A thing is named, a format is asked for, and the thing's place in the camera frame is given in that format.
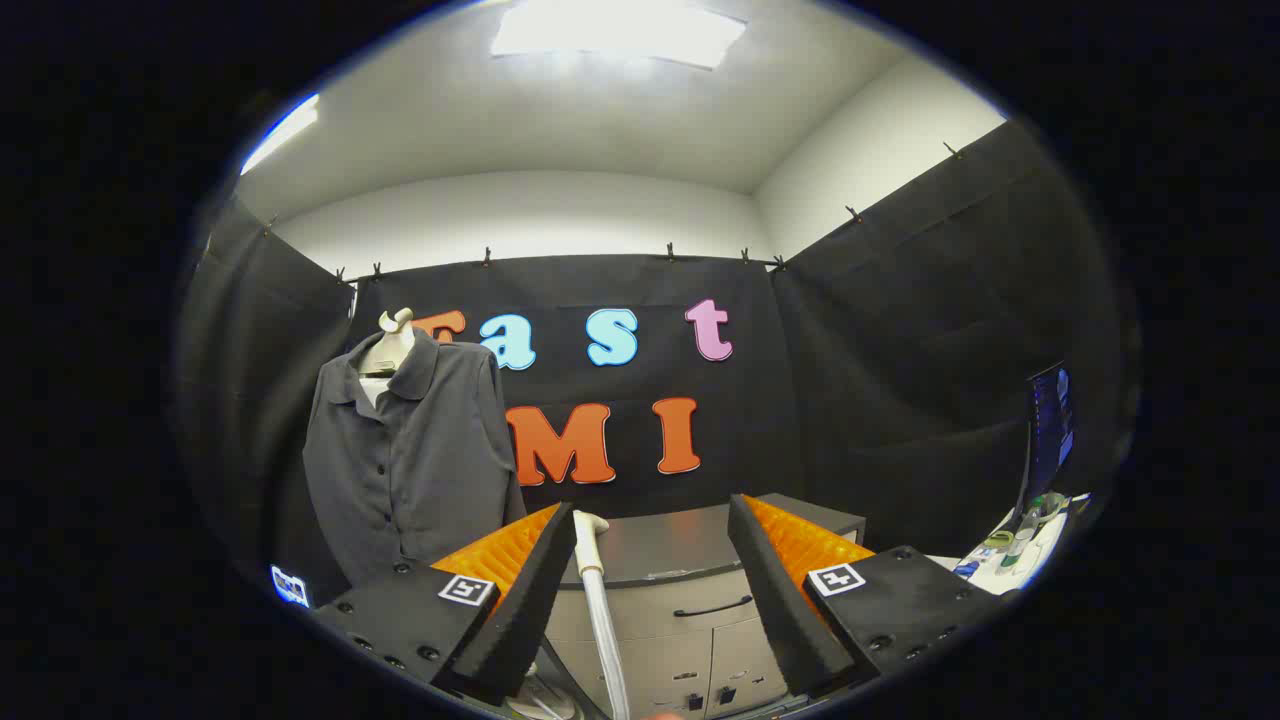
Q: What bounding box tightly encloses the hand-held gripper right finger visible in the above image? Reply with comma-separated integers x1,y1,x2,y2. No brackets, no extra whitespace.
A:
727,493,1004,699

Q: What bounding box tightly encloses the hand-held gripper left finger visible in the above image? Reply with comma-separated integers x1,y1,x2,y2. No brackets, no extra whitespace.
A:
313,502,579,707

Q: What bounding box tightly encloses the white garment steamer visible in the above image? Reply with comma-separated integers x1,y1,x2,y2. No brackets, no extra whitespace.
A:
508,510,633,720

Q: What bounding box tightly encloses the dark grey button shirt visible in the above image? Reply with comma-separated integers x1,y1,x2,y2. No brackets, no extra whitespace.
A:
303,328,528,591

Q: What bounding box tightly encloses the cream clothes hanger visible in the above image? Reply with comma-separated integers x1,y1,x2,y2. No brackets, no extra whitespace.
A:
357,307,417,406

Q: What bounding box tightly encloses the grey cabinet with drawers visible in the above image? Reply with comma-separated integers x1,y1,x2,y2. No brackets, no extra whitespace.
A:
545,492,868,720

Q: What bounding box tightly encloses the pile of small desk items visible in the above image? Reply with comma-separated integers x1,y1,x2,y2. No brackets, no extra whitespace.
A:
955,492,1071,586

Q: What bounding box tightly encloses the dark computer monitor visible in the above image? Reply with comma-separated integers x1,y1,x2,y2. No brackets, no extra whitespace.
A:
1018,362,1079,516

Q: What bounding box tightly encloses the row of black clips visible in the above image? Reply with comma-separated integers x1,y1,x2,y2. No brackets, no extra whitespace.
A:
265,140,966,286

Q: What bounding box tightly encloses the narrow ceiling light strip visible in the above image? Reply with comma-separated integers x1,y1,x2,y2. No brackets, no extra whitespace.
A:
240,93,321,176

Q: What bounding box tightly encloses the large ceiling light panel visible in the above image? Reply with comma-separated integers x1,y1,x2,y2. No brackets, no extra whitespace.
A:
490,0,749,71

